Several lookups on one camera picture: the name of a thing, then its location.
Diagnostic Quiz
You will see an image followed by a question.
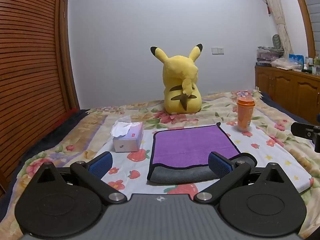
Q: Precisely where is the wooden slatted headboard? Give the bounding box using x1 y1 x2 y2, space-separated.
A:
0 0 81 195

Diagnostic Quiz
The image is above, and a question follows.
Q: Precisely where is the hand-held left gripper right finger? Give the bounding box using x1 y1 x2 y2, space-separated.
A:
194 151 284 204

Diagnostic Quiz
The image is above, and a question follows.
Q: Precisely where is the stack of folded cloths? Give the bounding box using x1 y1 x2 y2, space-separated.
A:
256 45 284 64

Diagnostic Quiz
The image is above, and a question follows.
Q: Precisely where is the purple and grey towel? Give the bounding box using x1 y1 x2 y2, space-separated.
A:
147 122 257 184

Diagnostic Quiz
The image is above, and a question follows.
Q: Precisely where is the yellow plush toy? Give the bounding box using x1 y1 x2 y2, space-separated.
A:
150 43 203 115

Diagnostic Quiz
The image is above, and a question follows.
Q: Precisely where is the strawberry print white cloth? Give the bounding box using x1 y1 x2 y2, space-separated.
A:
99 123 312 196

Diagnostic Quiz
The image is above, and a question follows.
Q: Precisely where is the wooden cabinet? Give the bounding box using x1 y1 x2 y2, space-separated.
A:
254 65 320 125

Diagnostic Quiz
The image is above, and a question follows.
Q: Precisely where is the white tissue box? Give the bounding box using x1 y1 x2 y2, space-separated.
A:
111 121 144 153

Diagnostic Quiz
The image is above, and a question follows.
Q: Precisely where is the green bottle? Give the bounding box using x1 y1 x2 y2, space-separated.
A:
313 53 320 75

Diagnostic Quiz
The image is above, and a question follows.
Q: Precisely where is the blue packet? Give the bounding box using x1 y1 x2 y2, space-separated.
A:
289 54 305 67

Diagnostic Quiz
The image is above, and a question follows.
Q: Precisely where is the orange cup with lid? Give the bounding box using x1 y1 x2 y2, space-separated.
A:
236 96 256 132

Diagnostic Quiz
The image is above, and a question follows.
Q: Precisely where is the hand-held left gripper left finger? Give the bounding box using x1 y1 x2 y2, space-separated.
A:
37 152 128 204

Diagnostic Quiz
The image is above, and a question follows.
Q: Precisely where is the beige crumpled cloth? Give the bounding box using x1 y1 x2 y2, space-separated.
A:
271 57 303 71

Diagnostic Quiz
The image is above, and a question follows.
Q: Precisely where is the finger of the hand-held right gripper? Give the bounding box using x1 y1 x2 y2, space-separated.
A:
291 121 320 153

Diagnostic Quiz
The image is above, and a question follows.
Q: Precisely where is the beige curtain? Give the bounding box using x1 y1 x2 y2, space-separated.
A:
257 0 295 55

